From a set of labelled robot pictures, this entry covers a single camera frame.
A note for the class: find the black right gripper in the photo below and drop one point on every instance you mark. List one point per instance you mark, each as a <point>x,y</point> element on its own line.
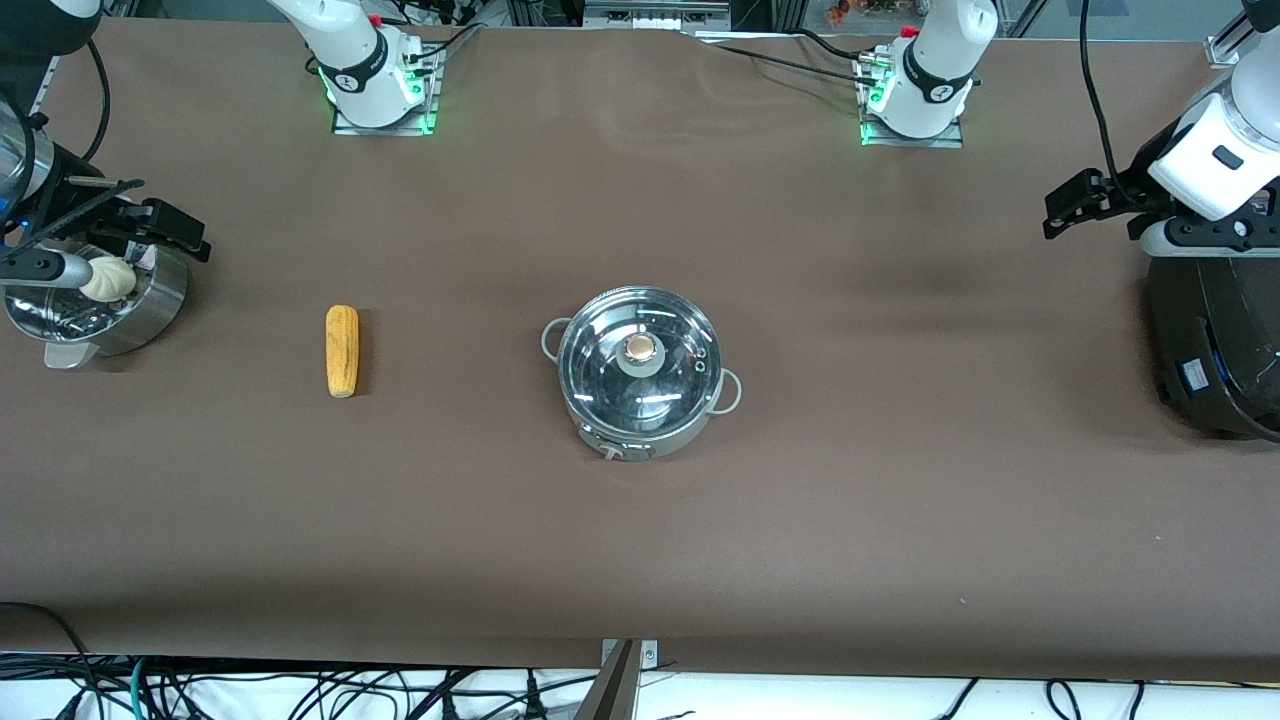
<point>58,182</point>

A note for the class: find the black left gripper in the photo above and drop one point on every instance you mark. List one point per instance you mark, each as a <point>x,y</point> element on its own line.
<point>1112,195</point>

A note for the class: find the yellow corn cob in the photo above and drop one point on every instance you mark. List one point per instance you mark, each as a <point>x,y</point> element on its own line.
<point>342,350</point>

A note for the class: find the glass pot lid with knob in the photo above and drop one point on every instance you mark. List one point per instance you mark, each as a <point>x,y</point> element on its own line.
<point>600,380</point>

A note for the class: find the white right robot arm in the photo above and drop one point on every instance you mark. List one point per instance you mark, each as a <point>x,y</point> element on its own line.
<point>360,70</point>

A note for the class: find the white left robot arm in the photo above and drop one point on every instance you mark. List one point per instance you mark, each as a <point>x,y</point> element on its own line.
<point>935,70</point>

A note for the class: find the white steamed bun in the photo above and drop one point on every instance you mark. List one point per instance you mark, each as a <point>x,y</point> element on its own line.
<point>110,280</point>

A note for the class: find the black rice cooker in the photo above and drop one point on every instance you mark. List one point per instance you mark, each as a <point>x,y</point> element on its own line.
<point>1220,340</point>

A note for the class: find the brown table mat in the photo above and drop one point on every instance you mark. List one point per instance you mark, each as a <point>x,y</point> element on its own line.
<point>640,560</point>

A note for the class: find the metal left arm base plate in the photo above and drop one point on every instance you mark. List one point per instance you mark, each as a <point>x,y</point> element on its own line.
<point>940,143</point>

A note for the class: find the aluminium frame profile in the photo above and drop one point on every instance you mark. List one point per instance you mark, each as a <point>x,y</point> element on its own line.
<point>45,85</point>
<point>1225,45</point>

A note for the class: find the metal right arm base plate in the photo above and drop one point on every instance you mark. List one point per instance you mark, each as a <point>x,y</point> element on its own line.
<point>385,130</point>

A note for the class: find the grey metal frame box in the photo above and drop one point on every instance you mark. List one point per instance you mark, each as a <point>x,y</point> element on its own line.
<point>650,15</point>

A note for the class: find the silver mount bracket plate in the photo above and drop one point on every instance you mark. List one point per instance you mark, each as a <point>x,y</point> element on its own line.
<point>650,655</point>

